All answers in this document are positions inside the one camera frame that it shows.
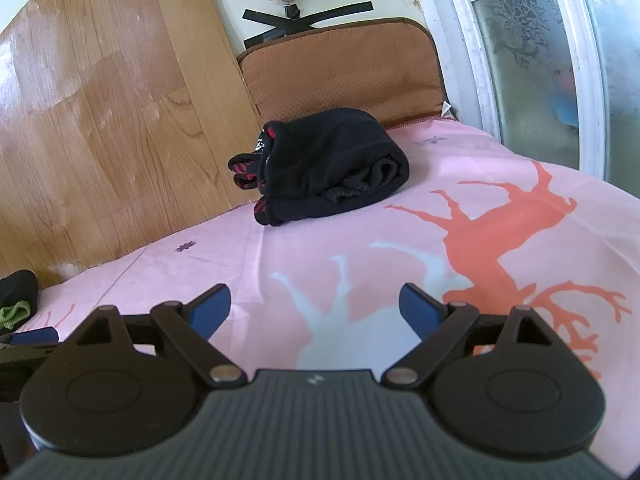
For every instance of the wooden headboard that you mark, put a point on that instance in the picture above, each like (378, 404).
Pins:
(100, 135)

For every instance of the pink printed bed sheet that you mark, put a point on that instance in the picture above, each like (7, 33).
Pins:
(350, 230)

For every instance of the navy red white patterned sweater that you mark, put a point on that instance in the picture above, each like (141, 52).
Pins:
(330, 155)

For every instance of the black tape cross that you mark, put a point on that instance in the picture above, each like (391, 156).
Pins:
(300, 22)

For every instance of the white cushion tag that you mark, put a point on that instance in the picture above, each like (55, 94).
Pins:
(446, 108)

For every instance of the folded black and green garment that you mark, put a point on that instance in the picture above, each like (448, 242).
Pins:
(20, 285)

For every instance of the brown cushion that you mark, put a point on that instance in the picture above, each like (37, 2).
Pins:
(340, 75)

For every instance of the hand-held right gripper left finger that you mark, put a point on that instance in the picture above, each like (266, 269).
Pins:
(210, 310)

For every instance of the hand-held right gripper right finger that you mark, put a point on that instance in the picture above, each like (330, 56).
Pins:
(420, 310)

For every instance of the white window frame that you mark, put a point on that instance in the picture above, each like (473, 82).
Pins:
(575, 35)

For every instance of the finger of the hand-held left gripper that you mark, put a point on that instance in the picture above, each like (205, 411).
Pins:
(35, 336)

